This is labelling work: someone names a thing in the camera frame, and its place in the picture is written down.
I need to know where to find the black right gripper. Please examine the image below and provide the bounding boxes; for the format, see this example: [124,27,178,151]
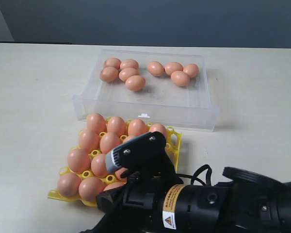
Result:
[80,177,230,233]

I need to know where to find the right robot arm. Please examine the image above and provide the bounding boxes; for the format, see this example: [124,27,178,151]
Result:
[91,165,291,233]

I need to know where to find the yellow plastic egg tray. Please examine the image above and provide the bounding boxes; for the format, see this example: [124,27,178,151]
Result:
[48,117,182,207]

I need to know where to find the clear plastic box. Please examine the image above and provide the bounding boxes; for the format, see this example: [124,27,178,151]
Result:
[72,50,219,132]

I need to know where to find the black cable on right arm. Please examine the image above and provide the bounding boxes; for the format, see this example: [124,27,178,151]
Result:
[152,164,213,187]

